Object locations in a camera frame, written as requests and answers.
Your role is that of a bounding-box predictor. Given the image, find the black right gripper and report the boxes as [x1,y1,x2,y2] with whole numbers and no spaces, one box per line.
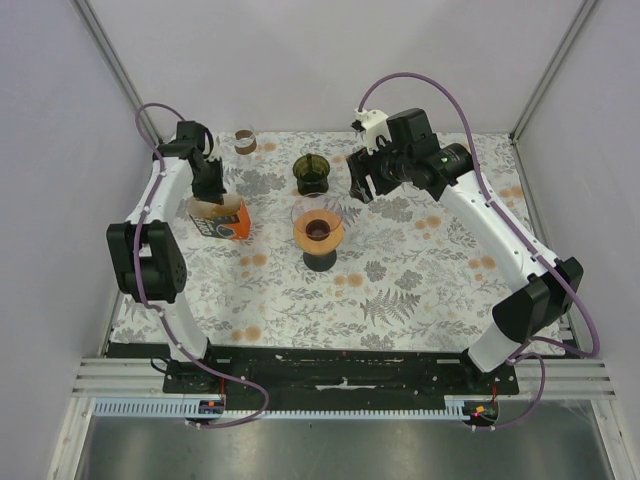
[346,134,414,205]

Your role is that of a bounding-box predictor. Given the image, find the clear glass dripper cone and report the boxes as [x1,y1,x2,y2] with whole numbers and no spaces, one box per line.
[291,193,342,235]

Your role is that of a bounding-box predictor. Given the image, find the dark green glass jar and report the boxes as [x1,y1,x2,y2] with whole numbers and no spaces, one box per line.
[292,153,330,196]

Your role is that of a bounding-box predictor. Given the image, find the round bamboo dripper holder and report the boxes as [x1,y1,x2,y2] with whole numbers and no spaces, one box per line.
[293,209,344,256]

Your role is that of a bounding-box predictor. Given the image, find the brown tape roll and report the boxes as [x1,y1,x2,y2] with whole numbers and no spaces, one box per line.
[234,129,257,155]

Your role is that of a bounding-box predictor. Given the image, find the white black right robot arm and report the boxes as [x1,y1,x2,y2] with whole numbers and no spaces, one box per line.
[347,108,584,394]

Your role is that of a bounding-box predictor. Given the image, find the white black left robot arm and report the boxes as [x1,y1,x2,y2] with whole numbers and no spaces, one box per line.
[106,121,226,393]

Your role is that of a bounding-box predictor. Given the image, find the brown paper coffee filters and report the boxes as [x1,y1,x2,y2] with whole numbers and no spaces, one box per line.
[187,195,242,219]

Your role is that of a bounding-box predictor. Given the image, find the orange coffee filter box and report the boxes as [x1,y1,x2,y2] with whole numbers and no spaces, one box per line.
[188,194,251,240]

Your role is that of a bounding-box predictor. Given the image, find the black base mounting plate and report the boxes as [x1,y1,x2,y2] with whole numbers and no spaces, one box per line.
[163,345,519,406]

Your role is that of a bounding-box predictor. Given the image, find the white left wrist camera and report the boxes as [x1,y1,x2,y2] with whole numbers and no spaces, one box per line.
[205,135,222,163]

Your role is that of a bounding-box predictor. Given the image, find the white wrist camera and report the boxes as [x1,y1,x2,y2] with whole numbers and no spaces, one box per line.
[351,109,391,155]
[205,135,222,163]

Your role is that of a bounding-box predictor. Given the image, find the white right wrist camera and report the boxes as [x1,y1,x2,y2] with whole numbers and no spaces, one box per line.
[351,109,391,155]

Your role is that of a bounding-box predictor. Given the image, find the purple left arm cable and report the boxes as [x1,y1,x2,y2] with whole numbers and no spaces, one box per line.
[133,102,272,430]

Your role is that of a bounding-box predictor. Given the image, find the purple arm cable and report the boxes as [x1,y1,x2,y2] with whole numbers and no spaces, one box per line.
[355,72,602,432]
[133,102,272,430]

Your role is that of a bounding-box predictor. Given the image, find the white slotted cable duct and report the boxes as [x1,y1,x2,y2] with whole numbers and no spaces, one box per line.
[93,396,488,421]

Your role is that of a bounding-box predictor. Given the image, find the aluminium front rail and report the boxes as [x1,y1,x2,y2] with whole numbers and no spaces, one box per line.
[72,358,616,401]

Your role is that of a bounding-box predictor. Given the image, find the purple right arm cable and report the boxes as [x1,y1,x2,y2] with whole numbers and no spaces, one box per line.
[355,72,602,432]

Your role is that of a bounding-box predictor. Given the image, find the right aluminium frame post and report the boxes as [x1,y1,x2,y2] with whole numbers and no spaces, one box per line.
[509,0,600,145]

